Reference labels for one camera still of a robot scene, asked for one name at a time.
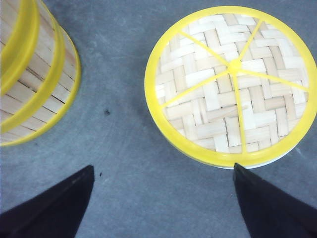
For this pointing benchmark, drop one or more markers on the woven bamboo steamer lid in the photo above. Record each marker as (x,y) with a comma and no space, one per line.
(231,84)

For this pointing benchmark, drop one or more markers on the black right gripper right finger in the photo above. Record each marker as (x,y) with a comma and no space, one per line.
(269,212)

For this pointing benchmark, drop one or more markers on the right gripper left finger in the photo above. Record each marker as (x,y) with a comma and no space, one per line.
(55,213)

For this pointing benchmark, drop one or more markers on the front bamboo steamer basket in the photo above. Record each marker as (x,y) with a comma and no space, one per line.
(56,105)

